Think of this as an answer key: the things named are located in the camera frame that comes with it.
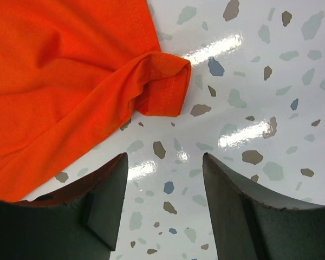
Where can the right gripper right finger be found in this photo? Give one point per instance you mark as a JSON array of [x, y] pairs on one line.
[[250, 221]]

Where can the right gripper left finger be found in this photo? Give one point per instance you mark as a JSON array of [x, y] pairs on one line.
[[78, 221]]

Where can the orange t shirt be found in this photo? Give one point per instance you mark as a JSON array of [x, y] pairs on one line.
[[71, 74]]

